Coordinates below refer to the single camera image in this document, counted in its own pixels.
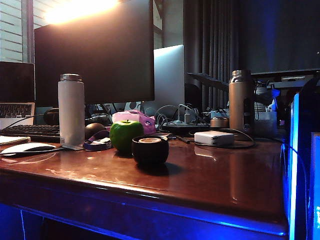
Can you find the pink face mask pack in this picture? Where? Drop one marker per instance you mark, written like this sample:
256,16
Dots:
140,117

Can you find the paper notepad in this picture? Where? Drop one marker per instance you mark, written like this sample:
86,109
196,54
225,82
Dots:
12,139

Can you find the white charger plug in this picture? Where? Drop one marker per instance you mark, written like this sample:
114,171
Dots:
187,117

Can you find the black keyboard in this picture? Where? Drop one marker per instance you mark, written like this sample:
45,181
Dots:
32,131

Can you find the small copper metal cap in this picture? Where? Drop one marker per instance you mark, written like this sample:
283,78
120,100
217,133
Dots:
219,122

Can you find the black power strip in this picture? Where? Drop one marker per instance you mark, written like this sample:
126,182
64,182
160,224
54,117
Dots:
185,127

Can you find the bronze metal thermos bottle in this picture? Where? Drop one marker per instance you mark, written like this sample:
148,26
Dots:
240,100

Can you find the clear plastic container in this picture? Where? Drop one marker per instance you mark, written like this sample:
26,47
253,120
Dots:
266,122

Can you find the black round mouse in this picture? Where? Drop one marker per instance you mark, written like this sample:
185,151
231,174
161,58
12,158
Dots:
93,129

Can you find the white thermos bottle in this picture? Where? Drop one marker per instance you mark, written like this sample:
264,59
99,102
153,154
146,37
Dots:
71,110

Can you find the black round speaker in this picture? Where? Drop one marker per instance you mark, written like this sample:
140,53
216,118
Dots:
51,116

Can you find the silver laptop with dark screen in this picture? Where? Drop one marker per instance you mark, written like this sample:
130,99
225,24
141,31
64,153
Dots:
15,82

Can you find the black pen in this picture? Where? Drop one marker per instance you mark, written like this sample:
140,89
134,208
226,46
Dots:
183,140

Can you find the white window blinds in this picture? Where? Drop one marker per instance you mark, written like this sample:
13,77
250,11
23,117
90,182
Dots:
11,30

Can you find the dark pleated curtain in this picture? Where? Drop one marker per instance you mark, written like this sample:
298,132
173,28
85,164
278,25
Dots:
210,37

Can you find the white computer mouse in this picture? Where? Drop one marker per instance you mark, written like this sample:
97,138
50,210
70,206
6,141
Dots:
25,148

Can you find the green apple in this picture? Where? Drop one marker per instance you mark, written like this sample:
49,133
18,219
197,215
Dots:
125,136

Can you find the dark wide screen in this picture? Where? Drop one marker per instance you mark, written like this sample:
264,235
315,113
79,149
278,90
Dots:
282,37

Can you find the white power adapter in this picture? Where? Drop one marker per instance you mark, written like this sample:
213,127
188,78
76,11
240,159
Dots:
213,138

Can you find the large black monitor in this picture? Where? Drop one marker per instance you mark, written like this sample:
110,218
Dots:
95,57

